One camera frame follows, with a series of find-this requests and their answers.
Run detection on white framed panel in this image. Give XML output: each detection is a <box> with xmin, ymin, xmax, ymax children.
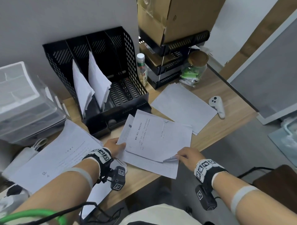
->
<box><xmin>228</xmin><ymin>9</ymin><xmax>297</xmax><ymax>125</ymax></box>

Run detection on glass jar with cork lid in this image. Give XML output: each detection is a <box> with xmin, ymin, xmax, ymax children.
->
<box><xmin>179</xmin><ymin>50</ymin><xmax>210</xmax><ymax>87</ymax></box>

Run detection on black letter trays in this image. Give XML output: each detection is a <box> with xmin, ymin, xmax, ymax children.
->
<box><xmin>139</xmin><ymin>30</ymin><xmax>210</xmax><ymax>90</ymax></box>

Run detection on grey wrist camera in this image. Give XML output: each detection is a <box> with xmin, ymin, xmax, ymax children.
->
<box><xmin>195</xmin><ymin>185</ymin><xmax>218</xmax><ymax>211</ymax></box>
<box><xmin>110</xmin><ymin>166</ymin><xmax>127</xmax><ymax>192</ymax></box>

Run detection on person's right hand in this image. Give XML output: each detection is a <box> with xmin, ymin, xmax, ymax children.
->
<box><xmin>175</xmin><ymin>146</ymin><xmax>207</xmax><ymax>173</ymax></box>

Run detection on black power cable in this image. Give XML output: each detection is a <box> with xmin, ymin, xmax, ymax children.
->
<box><xmin>7</xmin><ymin>184</ymin><xmax>23</xmax><ymax>197</ymax></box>

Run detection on light blue plastic bag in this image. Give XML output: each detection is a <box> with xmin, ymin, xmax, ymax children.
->
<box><xmin>268</xmin><ymin>116</ymin><xmax>297</xmax><ymax>167</ymax></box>

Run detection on white power strip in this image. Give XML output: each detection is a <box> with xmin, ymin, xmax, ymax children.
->
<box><xmin>0</xmin><ymin>185</ymin><xmax>31</xmax><ymax>216</ymax></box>

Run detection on black mesh file organizer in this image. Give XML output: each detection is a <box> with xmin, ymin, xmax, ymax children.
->
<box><xmin>42</xmin><ymin>26</ymin><xmax>153</xmax><ymax>139</ymax></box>

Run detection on white papers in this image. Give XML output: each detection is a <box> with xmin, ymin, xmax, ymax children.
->
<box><xmin>9</xmin><ymin>83</ymin><xmax>218</xmax><ymax>219</ymax></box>

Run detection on white handheld controller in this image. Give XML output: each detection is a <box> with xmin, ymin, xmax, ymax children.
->
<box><xmin>208</xmin><ymin>96</ymin><xmax>226</xmax><ymax>119</ymax></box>

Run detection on person's right forearm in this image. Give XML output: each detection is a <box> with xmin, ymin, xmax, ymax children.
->
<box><xmin>212</xmin><ymin>171</ymin><xmax>297</xmax><ymax>225</ymax></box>

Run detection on large brown cardboard box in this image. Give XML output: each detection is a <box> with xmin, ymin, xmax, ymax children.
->
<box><xmin>137</xmin><ymin>0</ymin><xmax>226</xmax><ymax>46</ymax></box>

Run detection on person's left forearm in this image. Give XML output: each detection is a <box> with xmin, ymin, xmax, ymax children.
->
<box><xmin>9</xmin><ymin>160</ymin><xmax>101</xmax><ymax>225</ymax></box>

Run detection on person's left hand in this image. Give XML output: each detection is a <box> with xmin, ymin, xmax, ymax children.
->
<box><xmin>103</xmin><ymin>138</ymin><xmax>127</xmax><ymax>160</ymax></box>

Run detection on black marker wristband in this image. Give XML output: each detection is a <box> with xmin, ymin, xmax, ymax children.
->
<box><xmin>82</xmin><ymin>148</ymin><xmax>114</xmax><ymax>184</ymax></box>
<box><xmin>194</xmin><ymin>159</ymin><xmax>229</xmax><ymax>190</ymax></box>

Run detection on green cable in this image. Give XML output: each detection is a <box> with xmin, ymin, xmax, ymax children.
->
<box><xmin>0</xmin><ymin>208</ymin><xmax>68</xmax><ymax>225</ymax></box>

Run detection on clear bottle white cap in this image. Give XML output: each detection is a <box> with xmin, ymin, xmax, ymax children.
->
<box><xmin>136</xmin><ymin>53</ymin><xmax>148</xmax><ymax>87</ymax></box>

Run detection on white shirt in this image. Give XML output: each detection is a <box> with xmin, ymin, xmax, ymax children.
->
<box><xmin>117</xmin><ymin>204</ymin><xmax>195</xmax><ymax>225</ymax></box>

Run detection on dark brown stool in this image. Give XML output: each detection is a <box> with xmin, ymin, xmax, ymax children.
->
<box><xmin>252</xmin><ymin>164</ymin><xmax>297</xmax><ymax>207</ymax></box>

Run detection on white drawer organiser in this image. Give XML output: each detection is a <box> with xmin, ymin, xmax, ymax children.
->
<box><xmin>0</xmin><ymin>61</ymin><xmax>67</xmax><ymax>146</ymax></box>

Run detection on wooden table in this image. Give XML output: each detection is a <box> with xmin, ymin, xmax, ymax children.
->
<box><xmin>0</xmin><ymin>65</ymin><xmax>258</xmax><ymax>209</ymax></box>

